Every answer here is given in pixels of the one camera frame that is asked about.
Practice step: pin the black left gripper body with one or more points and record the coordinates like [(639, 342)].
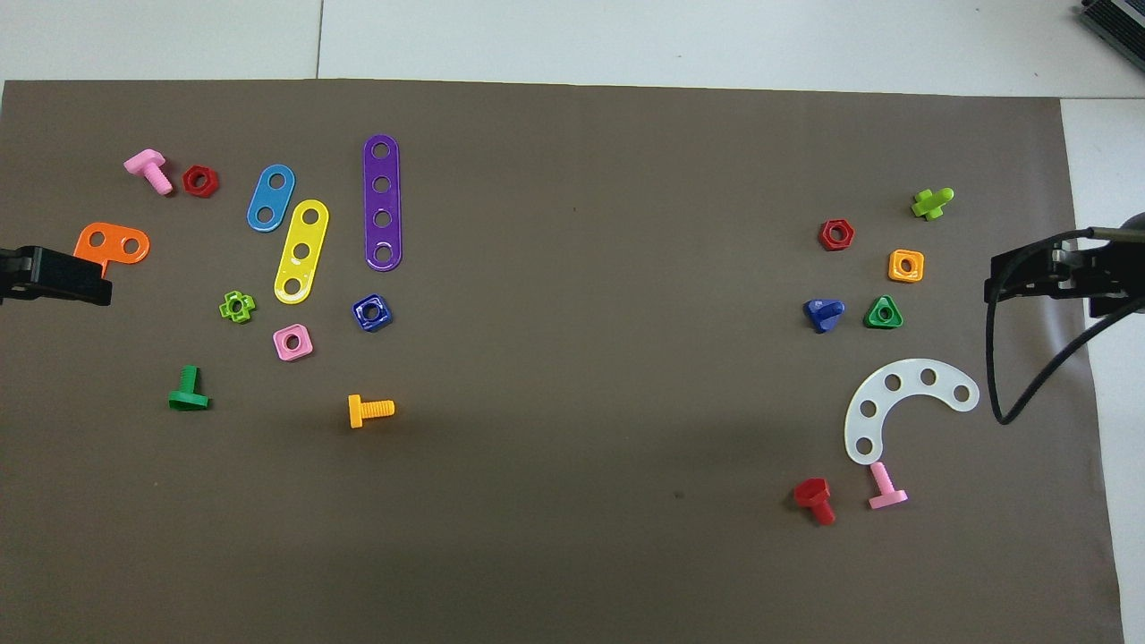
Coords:
[(54, 275)]

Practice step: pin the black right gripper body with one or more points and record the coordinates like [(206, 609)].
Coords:
[(1033, 273)]

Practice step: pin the blue triangle-head plastic screw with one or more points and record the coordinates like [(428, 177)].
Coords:
[(818, 313)]

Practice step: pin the blue square plastic nut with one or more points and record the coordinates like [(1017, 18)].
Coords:
[(385, 322)]

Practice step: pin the lime cross-head plastic screw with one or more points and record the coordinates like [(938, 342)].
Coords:
[(930, 205)]

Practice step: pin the orange square plastic nut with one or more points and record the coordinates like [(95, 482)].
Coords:
[(894, 273)]

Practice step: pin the dark green plastic screw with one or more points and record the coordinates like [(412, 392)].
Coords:
[(190, 380)]

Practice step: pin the green cross-shaped plastic nut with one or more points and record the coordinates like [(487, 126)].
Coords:
[(226, 308)]

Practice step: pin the green triangular plastic nut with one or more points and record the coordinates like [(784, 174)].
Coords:
[(872, 322)]

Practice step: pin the pink plastic screw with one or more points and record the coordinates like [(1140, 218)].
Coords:
[(881, 478), (146, 164)]

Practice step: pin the red hexagonal plastic nut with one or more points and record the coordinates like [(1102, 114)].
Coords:
[(824, 237), (188, 183)]

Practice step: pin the pink square plastic nut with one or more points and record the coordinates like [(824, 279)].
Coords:
[(304, 349)]

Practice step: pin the red hex-head plastic screw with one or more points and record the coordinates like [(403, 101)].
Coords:
[(811, 492)]

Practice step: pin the orange-yellow plastic screw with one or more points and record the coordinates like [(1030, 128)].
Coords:
[(376, 410)]

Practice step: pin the orange three-hole corner plate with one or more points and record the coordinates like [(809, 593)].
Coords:
[(112, 240)]

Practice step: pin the white curved five-hole strip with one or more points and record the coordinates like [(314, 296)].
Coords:
[(911, 374)]

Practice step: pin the blue two-hole plastic strip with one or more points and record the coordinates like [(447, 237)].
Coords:
[(270, 199)]

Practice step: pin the yellow three-hole plastic strip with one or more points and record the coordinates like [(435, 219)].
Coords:
[(306, 234)]

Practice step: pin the grey ribbed metal device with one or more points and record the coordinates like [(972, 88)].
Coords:
[(1118, 18)]

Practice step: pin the purple four-hole plastic strip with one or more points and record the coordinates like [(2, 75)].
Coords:
[(382, 201)]

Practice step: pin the brown table mat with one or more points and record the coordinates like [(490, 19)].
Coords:
[(572, 447)]

